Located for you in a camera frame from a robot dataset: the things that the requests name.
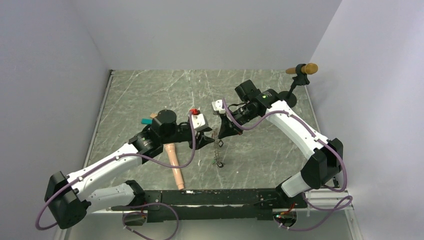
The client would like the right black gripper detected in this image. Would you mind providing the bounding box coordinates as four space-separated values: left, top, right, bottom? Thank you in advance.
218 103 259 140

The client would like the metal disc with keyrings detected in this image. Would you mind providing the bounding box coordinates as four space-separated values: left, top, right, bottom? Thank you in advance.
211 128 224 168

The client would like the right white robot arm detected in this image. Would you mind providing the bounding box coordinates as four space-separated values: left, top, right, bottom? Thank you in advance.
211 80 346 208

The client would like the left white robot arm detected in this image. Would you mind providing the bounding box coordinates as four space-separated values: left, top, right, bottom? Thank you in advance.
43 108 214 229

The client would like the teal block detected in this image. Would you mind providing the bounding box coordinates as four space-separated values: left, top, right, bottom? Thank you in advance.
140 118 153 125

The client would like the black base beam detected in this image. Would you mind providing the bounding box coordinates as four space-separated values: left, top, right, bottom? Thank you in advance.
110 187 309 223

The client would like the black microphone stand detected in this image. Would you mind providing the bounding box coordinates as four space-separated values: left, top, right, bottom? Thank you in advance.
278 73 310 108

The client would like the gold microphone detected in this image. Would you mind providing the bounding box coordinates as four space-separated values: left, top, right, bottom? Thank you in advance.
285 63 319 75

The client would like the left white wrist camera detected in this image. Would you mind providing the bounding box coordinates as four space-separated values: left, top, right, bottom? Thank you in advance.
189 108 209 132

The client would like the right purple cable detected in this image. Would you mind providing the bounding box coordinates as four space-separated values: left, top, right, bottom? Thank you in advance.
221 97 354 232

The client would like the aluminium frame rail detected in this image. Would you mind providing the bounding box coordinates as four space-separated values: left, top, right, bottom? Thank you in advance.
52 70 116 240

